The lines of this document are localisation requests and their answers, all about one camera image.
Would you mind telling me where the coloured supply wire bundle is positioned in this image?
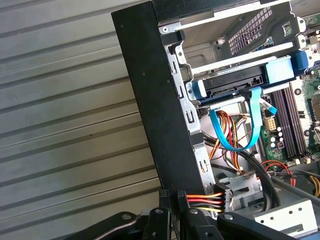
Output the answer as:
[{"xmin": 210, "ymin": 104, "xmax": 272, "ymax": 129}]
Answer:
[{"xmin": 204, "ymin": 111, "xmax": 253, "ymax": 176}]

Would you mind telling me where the grey metal disk bay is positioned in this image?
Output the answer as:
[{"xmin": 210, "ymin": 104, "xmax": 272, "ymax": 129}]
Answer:
[{"xmin": 159, "ymin": 0, "xmax": 313, "ymax": 108}]

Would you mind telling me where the cream board power connector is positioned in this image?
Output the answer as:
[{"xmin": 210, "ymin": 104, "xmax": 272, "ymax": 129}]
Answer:
[{"xmin": 265, "ymin": 116, "xmax": 278, "ymax": 133}]

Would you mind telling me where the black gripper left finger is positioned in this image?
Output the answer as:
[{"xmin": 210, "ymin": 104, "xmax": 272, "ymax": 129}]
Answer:
[{"xmin": 66, "ymin": 188, "xmax": 174, "ymax": 240}]

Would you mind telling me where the green motherboard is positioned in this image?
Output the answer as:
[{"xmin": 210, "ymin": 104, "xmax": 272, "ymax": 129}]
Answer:
[{"xmin": 259, "ymin": 14, "xmax": 320, "ymax": 166}]

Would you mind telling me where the coloured power wire black plug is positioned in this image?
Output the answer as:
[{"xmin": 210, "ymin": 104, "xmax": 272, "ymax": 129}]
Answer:
[{"xmin": 186, "ymin": 183, "xmax": 235, "ymax": 215}]

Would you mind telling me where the black open PC case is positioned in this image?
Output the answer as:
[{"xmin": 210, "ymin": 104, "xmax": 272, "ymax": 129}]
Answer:
[{"xmin": 111, "ymin": 0, "xmax": 320, "ymax": 240}]

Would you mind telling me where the hard disk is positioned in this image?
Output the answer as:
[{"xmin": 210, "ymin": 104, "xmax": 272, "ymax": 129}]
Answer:
[{"xmin": 191, "ymin": 51, "xmax": 310, "ymax": 104}]

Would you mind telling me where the blue data wire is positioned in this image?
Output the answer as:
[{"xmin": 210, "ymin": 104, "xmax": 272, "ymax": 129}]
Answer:
[{"xmin": 209, "ymin": 86, "xmax": 278, "ymax": 152}]

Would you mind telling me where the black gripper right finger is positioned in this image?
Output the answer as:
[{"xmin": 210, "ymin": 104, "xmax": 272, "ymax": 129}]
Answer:
[{"xmin": 174, "ymin": 189, "xmax": 299, "ymax": 240}]

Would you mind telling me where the black RAM slot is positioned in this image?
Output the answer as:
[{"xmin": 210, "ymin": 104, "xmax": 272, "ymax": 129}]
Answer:
[
  {"xmin": 278, "ymin": 88, "xmax": 297, "ymax": 159},
  {"xmin": 272, "ymin": 89, "xmax": 292, "ymax": 161},
  {"xmin": 289, "ymin": 86, "xmax": 307, "ymax": 155},
  {"xmin": 284, "ymin": 87, "xmax": 302, "ymax": 157}
]

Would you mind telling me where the thick black cable bundle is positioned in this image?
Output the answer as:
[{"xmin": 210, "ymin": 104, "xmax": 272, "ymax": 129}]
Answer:
[{"xmin": 237, "ymin": 149, "xmax": 280, "ymax": 213}]

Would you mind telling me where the grey metal drive cage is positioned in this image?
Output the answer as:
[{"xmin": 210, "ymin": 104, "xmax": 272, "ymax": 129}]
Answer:
[{"xmin": 217, "ymin": 174, "xmax": 320, "ymax": 236}]

